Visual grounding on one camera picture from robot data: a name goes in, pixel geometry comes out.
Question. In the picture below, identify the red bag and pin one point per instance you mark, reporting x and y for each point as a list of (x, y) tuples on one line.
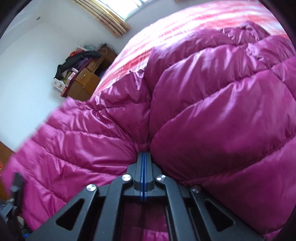
[(74, 52)]

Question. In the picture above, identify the bed with red plaid sheet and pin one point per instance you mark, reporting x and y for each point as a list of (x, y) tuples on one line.
[(166, 30)]

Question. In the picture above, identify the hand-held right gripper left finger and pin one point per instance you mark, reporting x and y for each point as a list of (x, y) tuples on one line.
[(140, 171)]

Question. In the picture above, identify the white printed box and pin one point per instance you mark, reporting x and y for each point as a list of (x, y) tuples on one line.
[(59, 84)]

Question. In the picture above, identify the wooden desk with drawers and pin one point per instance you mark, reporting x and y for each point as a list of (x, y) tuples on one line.
[(85, 85)]

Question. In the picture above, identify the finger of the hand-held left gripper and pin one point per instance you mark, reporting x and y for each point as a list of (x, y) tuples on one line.
[(18, 185)]

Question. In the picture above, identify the beige patterned curtain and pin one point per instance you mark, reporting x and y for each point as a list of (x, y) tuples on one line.
[(108, 18)]

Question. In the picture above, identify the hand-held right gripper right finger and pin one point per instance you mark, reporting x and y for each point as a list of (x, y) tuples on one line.
[(147, 171)]

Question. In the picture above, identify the black clothes pile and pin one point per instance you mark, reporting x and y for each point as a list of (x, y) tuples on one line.
[(74, 61)]

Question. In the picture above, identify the magenta puffer jacket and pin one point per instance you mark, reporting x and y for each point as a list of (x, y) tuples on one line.
[(208, 104)]

